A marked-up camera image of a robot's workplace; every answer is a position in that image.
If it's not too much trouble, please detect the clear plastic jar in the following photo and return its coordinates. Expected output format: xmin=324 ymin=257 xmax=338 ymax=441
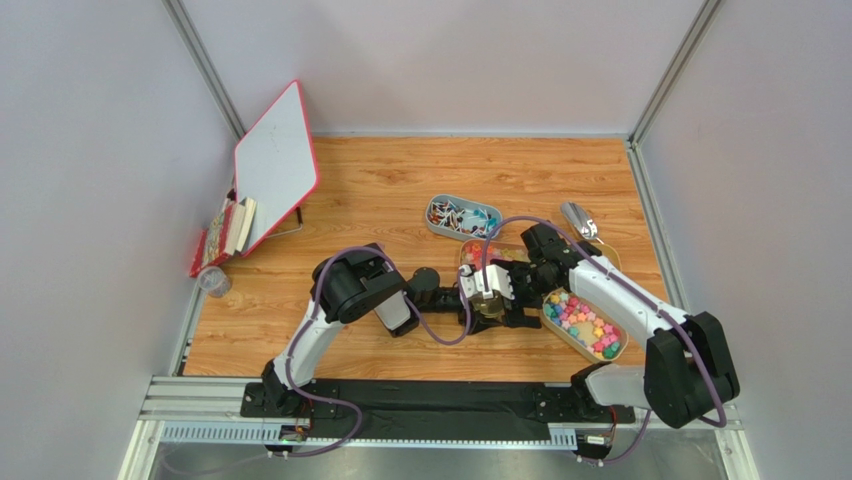
xmin=469 ymin=296 xmax=507 ymax=323

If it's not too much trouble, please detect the pink tray of gummy candies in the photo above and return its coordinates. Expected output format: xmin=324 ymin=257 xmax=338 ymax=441
xmin=459 ymin=239 xmax=529 ymax=269

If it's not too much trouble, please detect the silver metal scoop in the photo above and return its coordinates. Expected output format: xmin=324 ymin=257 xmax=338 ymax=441
xmin=560 ymin=201 xmax=603 ymax=244

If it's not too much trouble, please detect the beige tray of star candies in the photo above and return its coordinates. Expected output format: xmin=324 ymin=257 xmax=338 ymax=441
xmin=541 ymin=288 xmax=629 ymax=364

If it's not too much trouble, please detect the gold metal jar lid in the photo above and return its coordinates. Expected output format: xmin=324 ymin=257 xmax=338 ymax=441
xmin=469 ymin=293 xmax=506 ymax=319

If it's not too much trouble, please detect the yellow tray of popsicle candies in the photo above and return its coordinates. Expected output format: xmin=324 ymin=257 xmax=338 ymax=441
xmin=594 ymin=241 xmax=622 ymax=270

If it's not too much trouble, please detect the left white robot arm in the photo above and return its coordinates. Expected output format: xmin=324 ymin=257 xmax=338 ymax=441
xmin=261 ymin=243 xmax=496 ymax=416

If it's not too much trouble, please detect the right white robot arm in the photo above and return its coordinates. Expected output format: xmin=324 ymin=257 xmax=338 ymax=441
xmin=517 ymin=217 xmax=740 ymax=428

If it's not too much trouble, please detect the blue tray of lollipops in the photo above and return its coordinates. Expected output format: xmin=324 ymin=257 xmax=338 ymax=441
xmin=424 ymin=194 xmax=503 ymax=242

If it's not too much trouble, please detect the white board with red edge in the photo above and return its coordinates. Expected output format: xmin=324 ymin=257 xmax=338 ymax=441
xmin=234 ymin=80 xmax=320 ymax=256

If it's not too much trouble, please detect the stack of books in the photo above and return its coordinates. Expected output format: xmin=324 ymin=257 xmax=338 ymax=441
xmin=189 ymin=197 xmax=257 ymax=278

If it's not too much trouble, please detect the small clear plastic cup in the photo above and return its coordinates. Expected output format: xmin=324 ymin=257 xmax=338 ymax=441
xmin=197 ymin=266 xmax=232 ymax=298

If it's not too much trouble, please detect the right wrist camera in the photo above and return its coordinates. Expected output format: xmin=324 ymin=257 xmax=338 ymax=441
xmin=473 ymin=264 xmax=514 ymax=300

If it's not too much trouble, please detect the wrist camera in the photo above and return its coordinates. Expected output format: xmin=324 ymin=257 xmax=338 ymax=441
xmin=457 ymin=264 xmax=482 ymax=301
xmin=473 ymin=264 xmax=514 ymax=300

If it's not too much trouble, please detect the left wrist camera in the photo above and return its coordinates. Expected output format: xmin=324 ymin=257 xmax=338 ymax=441
xmin=457 ymin=264 xmax=482 ymax=301

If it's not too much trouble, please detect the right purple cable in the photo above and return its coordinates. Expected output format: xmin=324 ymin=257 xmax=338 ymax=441
xmin=480 ymin=214 xmax=729 ymax=465

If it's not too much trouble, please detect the purple cable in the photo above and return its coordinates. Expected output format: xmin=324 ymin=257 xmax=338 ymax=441
xmin=480 ymin=214 xmax=729 ymax=465
xmin=266 ymin=246 xmax=475 ymax=459

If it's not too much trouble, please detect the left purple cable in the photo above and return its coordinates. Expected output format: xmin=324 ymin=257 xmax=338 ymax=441
xmin=266 ymin=246 xmax=475 ymax=459

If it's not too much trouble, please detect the aluminium frame rail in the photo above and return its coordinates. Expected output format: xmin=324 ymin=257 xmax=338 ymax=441
xmin=136 ymin=375 xmax=743 ymax=449

